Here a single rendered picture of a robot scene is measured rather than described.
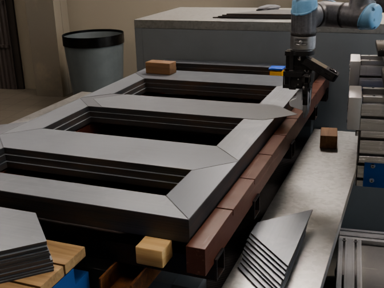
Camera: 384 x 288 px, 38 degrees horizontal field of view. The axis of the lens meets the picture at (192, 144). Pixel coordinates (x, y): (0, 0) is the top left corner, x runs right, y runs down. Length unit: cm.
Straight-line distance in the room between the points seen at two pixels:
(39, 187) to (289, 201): 71
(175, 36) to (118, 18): 291
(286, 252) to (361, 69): 90
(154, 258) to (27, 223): 27
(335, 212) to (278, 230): 25
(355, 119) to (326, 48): 106
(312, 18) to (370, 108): 34
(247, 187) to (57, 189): 44
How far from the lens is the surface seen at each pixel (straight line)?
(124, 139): 159
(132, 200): 120
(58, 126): 182
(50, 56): 573
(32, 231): 116
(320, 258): 136
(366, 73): 201
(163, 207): 116
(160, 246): 113
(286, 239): 135
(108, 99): 203
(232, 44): 266
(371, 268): 226
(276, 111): 182
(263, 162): 151
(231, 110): 183
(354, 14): 171
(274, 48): 261
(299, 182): 176
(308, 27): 169
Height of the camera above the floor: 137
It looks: 19 degrees down
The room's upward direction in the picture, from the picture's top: 2 degrees counter-clockwise
